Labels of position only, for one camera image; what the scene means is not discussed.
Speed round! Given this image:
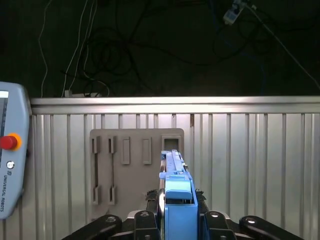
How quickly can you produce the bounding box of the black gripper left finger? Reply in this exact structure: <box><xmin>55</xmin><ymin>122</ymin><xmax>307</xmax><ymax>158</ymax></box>
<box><xmin>61</xmin><ymin>189</ymin><xmax>161</xmax><ymax>240</ymax></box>

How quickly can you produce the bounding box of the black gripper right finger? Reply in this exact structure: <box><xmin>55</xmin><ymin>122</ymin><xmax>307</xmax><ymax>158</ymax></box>
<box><xmin>196</xmin><ymin>188</ymin><xmax>305</xmax><ymax>240</ymax></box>

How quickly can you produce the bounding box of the hard disk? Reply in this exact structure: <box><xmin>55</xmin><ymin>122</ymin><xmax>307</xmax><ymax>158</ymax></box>
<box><xmin>157</xmin><ymin>149</ymin><xmax>200</xmax><ymax>240</ymax></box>

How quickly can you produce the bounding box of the grey parts rack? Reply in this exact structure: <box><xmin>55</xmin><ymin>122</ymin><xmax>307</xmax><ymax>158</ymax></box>
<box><xmin>89</xmin><ymin>127</ymin><xmax>186</xmax><ymax>222</ymax></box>

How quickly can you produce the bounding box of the pale blue teach pendant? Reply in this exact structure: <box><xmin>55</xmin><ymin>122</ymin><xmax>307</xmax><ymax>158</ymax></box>
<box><xmin>0</xmin><ymin>81</ymin><xmax>33</xmax><ymax>221</ymax></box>

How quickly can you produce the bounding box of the white floor adapter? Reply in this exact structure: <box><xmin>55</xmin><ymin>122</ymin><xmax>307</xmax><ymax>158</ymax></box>
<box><xmin>64</xmin><ymin>89</ymin><xmax>102</xmax><ymax>98</ymax></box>

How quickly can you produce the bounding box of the thin grey rod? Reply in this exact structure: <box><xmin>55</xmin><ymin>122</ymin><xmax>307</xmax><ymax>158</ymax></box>
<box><xmin>246</xmin><ymin>2</ymin><xmax>320</xmax><ymax>88</ymax></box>

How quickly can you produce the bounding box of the white power strip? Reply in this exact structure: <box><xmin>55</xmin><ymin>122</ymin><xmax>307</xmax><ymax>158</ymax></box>
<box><xmin>223</xmin><ymin>0</ymin><xmax>245</xmax><ymax>25</ymax></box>

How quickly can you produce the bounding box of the blue floor cable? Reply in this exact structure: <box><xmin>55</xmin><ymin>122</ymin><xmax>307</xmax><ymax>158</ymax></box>
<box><xmin>208</xmin><ymin>0</ymin><xmax>267</xmax><ymax>97</ymax></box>

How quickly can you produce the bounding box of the thin white cable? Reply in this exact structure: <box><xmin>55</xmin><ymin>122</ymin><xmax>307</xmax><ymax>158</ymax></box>
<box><xmin>38</xmin><ymin>0</ymin><xmax>55</xmax><ymax>98</ymax></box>

